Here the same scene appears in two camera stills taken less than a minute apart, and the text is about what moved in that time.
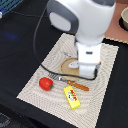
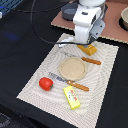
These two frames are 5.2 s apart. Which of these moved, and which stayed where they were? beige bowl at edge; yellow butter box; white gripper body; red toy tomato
Moved: white gripper body
Stayed: yellow butter box; red toy tomato; beige bowl at edge
